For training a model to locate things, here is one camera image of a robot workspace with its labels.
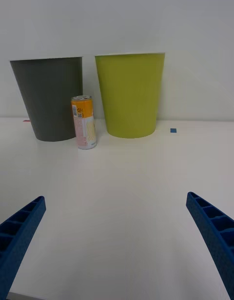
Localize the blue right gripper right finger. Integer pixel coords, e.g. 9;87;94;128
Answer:
186;191;234;300

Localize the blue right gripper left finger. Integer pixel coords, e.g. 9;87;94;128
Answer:
0;195;47;300

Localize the orange and white can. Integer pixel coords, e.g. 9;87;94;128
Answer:
70;95;98;150

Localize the grey plastic waste bin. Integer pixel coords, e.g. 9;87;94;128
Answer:
9;56;84;142

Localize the yellow-green plastic waste bin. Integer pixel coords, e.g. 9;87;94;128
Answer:
94;52;166;139

